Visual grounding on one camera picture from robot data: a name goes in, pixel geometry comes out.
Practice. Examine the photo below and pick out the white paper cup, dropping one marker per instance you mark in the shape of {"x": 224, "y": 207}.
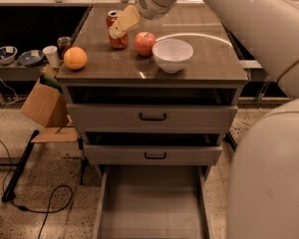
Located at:
{"x": 51, "y": 53}

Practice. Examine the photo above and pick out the black stand leg left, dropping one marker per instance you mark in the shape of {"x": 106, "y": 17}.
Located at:
{"x": 8, "y": 194}

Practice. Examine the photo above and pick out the blue bowl right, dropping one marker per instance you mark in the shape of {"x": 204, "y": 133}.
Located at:
{"x": 31, "y": 58}

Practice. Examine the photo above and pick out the white bowl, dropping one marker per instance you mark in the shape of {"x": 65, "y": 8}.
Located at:
{"x": 172, "y": 55}

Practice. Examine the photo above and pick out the red apple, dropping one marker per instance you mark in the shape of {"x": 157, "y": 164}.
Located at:
{"x": 143, "y": 43}

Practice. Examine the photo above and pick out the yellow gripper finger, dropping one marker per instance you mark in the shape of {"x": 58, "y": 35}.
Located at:
{"x": 128, "y": 19}

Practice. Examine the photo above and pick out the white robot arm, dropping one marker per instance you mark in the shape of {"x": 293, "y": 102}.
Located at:
{"x": 263, "y": 188}

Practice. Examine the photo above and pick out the blue bowl left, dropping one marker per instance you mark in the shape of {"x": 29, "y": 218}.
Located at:
{"x": 7, "y": 55}

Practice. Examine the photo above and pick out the dark glass jar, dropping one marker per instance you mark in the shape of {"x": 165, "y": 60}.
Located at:
{"x": 64, "y": 43}

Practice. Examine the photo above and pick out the green handled tool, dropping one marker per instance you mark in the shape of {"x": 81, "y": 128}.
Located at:
{"x": 51, "y": 82}

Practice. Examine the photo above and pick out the blue bowl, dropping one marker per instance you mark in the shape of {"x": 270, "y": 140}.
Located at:
{"x": 7, "y": 55}
{"x": 31, "y": 58}

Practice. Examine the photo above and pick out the middle drawer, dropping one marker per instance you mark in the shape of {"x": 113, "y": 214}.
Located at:
{"x": 153, "y": 155}

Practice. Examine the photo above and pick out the bottom drawer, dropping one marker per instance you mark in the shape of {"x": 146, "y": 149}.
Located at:
{"x": 152, "y": 202}

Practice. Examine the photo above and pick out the top drawer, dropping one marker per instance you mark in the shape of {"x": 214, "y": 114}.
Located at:
{"x": 152, "y": 119}

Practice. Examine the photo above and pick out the red soda can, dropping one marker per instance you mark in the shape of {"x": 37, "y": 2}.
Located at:
{"x": 115, "y": 42}

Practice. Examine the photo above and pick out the grey drawer cabinet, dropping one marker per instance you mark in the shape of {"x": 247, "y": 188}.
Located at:
{"x": 213, "y": 77}

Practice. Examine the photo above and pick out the drawer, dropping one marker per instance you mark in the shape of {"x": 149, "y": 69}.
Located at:
{"x": 152, "y": 119}
{"x": 152, "y": 202}
{"x": 153, "y": 155}

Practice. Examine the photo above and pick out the cardboard box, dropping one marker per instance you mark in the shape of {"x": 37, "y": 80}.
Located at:
{"x": 47, "y": 107}

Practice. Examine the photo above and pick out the orange fruit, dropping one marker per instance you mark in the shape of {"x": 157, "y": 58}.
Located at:
{"x": 75, "y": 58}

